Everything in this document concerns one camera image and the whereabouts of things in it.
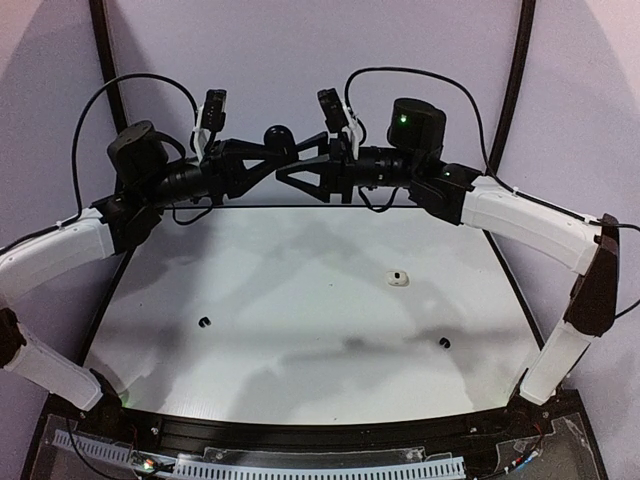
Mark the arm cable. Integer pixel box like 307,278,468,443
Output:
344,67,640,321
0,73,214,251

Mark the white earbud charging case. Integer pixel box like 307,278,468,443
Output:
386,270,410,287

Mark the white slotted cable duct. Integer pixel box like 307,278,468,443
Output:
46,429,466,480

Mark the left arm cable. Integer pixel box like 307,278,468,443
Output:
0,73,214,251

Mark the black front frame rail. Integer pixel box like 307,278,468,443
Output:
114,408,523,453

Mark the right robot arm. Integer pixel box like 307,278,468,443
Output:
276,90,619,405

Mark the left black frame post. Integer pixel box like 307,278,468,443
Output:
88,0,128,134

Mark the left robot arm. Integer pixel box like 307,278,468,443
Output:
1,120,298,412

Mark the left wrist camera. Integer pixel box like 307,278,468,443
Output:
200,89,227,133

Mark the black earbud charging case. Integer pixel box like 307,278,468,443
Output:
263,125,296,154

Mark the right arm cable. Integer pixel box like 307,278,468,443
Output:
344,67,640,321

